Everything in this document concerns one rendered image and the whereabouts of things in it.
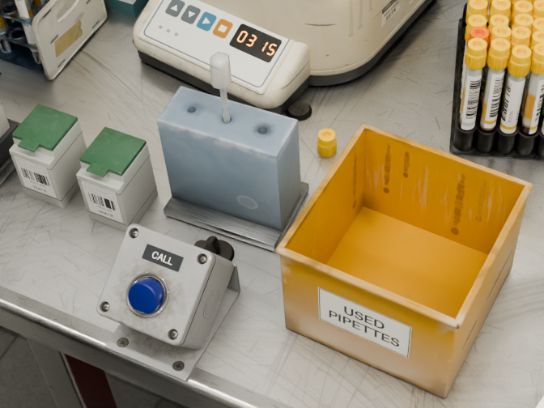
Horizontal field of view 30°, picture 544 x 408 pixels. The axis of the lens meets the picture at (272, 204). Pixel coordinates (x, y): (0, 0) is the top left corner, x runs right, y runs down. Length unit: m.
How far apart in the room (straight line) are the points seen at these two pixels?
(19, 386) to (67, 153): 1.02
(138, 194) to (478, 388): 0.31
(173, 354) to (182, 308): 0.06
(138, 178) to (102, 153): 0.04
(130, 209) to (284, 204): 0.12
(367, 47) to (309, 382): 0.32
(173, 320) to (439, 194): 0.22
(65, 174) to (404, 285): 0.29
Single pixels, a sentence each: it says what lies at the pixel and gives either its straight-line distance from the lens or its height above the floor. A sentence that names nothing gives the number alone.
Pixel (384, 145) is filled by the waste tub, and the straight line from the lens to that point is 0.76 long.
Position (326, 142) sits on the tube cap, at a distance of 0.86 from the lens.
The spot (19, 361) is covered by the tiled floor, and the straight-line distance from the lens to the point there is 1.85.
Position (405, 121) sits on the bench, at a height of 0.88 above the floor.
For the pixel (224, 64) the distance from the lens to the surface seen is 0.72.
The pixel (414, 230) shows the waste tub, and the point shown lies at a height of 0.88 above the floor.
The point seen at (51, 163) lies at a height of 0.93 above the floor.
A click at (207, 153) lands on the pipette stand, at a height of 0.95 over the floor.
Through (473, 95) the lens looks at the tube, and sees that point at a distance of 0.84.
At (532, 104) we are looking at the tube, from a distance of 0.84.
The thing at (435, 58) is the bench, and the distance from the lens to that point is 0.96.
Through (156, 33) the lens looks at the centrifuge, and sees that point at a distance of 0.94.
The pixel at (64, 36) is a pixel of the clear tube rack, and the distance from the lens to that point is 0.97.
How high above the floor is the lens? 1.52
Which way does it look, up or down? 51 degrees down
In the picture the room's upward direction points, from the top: 5 degrees counter-clockwise
